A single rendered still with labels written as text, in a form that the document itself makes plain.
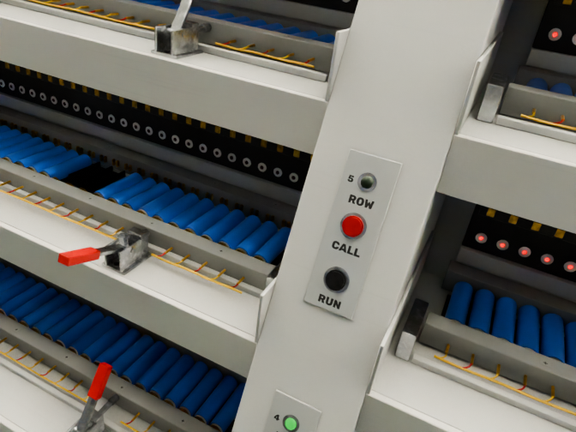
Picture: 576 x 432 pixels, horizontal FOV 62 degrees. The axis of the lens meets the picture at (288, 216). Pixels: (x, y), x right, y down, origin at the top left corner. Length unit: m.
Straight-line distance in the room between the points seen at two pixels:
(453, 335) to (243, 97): 0.26
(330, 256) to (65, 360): 0.37
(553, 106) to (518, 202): 0.09
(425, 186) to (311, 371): 0.17
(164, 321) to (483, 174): 0.30
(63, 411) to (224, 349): 0.24
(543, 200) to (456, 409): 0.17
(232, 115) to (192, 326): 0.19
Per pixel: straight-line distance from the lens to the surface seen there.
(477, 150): 0.36
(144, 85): 0.47
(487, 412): 0.42
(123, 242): 0.48
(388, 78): 0.37
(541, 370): 0.44
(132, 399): 0.58
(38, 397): 0.64
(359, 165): 0.36
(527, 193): 0.37
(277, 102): 0.39
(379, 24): 0.38
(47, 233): 0.55
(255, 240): 0.49
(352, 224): 0.36
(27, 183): 0.61
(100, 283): 0.49
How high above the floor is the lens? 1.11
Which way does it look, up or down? 9 degrees down
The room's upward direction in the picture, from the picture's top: 16 degrees clockwise
